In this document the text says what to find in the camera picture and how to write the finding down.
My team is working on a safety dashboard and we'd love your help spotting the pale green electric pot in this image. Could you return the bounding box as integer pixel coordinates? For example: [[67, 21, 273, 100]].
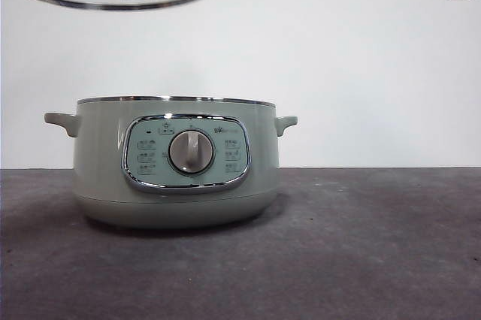
[[44, 95, 299, 230]]

